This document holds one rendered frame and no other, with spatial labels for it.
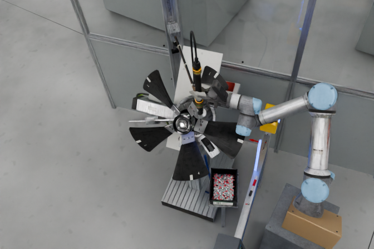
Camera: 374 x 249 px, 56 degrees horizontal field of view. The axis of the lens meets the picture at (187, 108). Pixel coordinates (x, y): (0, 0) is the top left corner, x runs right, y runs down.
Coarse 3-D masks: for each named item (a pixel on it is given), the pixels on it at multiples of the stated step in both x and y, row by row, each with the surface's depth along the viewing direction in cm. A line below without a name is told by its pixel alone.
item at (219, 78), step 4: (204, 68) 206; (208, 68) 203; (212, 68) 201; (204, 72) 205; (208, 72) 203; (212, 72) 200; (216, 72) 198; (204, 76) 205; (208, 76) 202; (212, 76) 200; (220, 76) 196; (204, 80) 204; (208, 80) 201; (212, 80) 199; (220, 80) 195; (224, 80) 194; (224, 84) 193; (224, 88) 193; (204, 100) 199
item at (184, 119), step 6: (180, 114) 202; (186, 114) 203; (174, 120) 204; (180, 120) 203; (186, 120) 202; (192, 120) 203; (174, 126) 204; (180, 126) 204; (186, 126) 202; (192, 126) 202; (180, 132) 204; (186, 132) 203
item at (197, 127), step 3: (198, 120) 208; (201, 120) 208; (204, 120) 208; (198, 123) 207; (201, 123) 207; (204, 123) 207; (207, 123) 207; (195, 126) 206; (198, 126) 206; (201, 126) 206; (204, 126) 206; (195, 129) 204; (198, 129) 204; (201, 129) 205; (204, 129) 205; (201, 132) 203
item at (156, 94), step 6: (156, 72) 203; (150, 78) 208; (156, 78) 204; (144, 84) 216; (150, 84) 211; (156, 84) 207; (162, 84) 203; (150, 90) 215; (156, 90) 210; (162, 90) 205; (156, 96) 215; (162, 96) 209; (168, 96) 204; (168, 102) 208
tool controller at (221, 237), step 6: (222, 234) 162; (216, 240) 161; (222, 240) 160; (228, 240) 159; (234, 240) 158; (240, 240) 158; (216, 246) 159; (222, 246) 158; (228, 246) 157; (234, 246) 157; (240, 246) 158
